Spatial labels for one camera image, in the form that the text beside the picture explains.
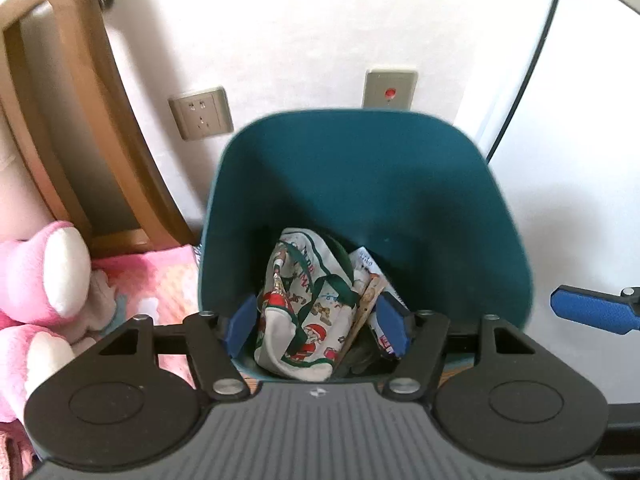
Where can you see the teal plastic trash bin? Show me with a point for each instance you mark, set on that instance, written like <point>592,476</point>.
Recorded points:
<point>380,185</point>

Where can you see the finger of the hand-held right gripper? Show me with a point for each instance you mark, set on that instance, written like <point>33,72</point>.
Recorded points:
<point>590,310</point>

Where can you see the blue patterned cloth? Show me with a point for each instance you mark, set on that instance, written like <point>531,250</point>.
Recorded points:
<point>197,252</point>

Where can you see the beige paper chopstick sleeve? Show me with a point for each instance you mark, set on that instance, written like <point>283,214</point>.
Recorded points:
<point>364,310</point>

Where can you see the white printed plastic wrapper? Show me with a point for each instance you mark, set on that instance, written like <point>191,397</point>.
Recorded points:
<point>367,270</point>

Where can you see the wooden bed headboard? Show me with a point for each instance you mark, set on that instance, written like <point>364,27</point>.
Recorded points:
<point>100,125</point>

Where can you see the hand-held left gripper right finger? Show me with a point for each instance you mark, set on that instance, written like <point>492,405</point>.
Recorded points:
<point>391,325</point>

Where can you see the beige wall switch red light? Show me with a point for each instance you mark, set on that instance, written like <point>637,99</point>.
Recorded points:
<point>390,90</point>

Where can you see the white panel with dark frame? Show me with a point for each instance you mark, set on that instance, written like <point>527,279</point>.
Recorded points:
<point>575,170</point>

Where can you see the beige wall power socket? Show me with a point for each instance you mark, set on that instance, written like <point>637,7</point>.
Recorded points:
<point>201,112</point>

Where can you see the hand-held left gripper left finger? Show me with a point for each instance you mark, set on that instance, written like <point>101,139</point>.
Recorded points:
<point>242,325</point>

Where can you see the pink patterned blanket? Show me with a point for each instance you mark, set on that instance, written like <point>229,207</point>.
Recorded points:
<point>160,285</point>

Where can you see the pink and white plush toy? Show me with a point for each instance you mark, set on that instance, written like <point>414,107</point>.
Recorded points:
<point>35,300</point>

